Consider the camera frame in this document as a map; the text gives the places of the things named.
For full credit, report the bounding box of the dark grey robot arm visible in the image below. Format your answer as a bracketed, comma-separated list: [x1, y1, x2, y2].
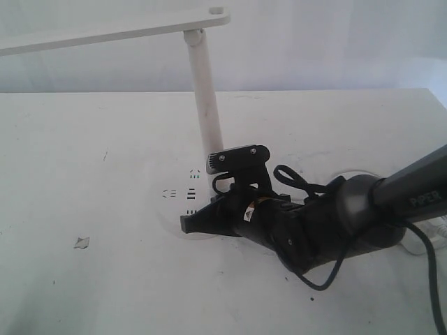
[180, 144, 446, 274]

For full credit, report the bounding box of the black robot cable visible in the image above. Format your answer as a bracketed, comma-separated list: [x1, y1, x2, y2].
[211, 164, 447, 335]

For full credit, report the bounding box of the white power strip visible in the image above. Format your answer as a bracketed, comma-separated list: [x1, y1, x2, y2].
[403, 215, 447, 255]

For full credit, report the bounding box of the small torn paper scrap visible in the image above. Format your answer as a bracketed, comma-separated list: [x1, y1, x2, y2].
[73, 237, 90, 250]

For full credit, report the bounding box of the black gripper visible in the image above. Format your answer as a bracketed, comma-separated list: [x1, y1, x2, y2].
[180, 186, 308, 244]

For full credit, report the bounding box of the white desk lamp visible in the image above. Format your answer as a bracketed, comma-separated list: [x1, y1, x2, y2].
[1, 6, 230, 157]

